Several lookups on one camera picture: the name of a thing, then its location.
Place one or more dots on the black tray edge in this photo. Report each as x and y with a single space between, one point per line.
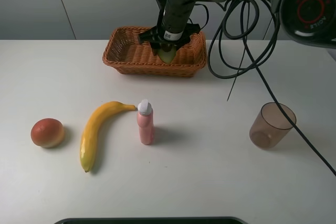
157 220

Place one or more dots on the brown wicker basket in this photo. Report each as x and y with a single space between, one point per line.
124 53

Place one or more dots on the pink bottle white cap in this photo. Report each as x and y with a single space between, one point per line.
145 122

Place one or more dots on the yellow banana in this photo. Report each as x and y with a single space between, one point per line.
89 137

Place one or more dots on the red orange round fruit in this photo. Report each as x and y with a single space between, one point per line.
47 133

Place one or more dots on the brown translucent plastic cup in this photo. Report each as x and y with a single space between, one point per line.
269 127

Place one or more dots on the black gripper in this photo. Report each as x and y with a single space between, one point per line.
172 29

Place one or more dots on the halved avocado with pit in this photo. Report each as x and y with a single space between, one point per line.
167 53

